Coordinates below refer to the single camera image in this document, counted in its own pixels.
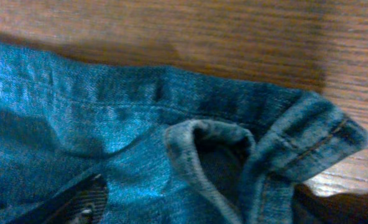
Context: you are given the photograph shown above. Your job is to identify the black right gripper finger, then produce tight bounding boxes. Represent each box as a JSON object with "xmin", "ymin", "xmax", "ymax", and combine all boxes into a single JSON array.
[{"xmin": 9, "ymin": 174, "xmax": 108, "ymax": 224}]

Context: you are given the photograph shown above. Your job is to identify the blue denim jeans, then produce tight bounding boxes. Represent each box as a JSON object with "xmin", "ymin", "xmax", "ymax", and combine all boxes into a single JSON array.
[{"xmin": 0, "ymin": 43, "xmax": 368, "ymax": 223}]

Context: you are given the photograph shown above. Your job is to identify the black garment pile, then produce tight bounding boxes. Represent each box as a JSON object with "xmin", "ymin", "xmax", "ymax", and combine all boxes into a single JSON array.
[{"xmin": 292, "ymin": 184, "xmax": 368, "ymax": 224}]

